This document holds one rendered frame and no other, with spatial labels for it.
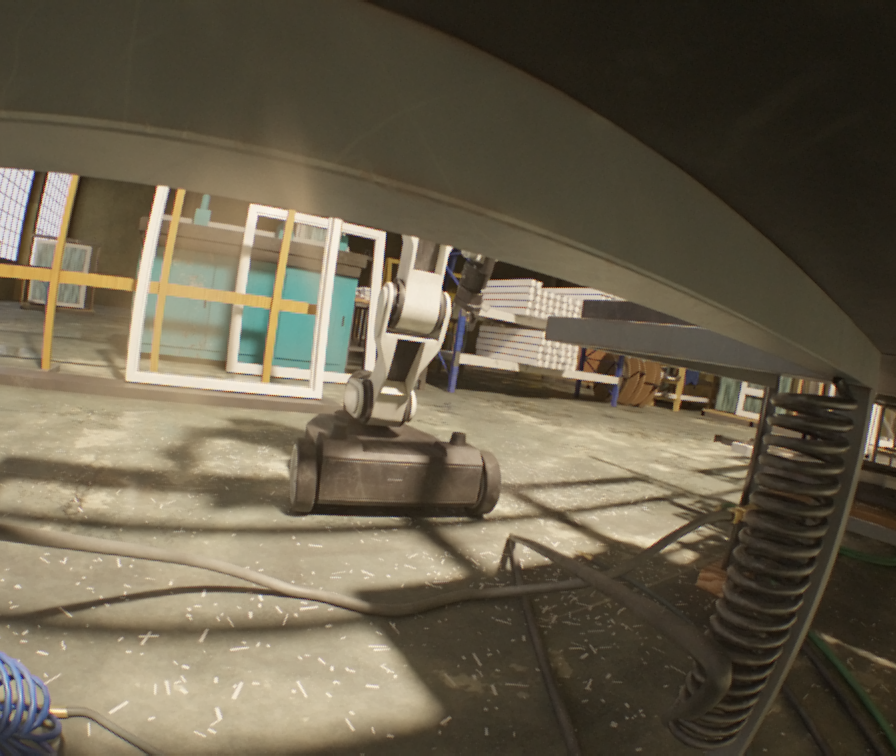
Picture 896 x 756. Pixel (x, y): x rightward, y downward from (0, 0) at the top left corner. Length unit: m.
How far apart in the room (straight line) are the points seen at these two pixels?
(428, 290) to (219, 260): 3.25
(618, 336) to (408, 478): 0.88
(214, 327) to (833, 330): 4.31
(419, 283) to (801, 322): 1.18
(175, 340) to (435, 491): 3.37
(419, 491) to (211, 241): 3.44
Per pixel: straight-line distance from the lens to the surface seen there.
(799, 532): 0.35
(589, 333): 0.58
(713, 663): 0.35
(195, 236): 4.37
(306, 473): 1.22
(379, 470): 1.28
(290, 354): 4.49
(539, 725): 0.75
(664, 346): 0.51
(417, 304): 1.31
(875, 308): 0.28
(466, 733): 0.71
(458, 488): 1.38
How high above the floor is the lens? 0.51
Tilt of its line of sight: 4 degrees down
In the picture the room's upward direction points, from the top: 9 degrees clockwise
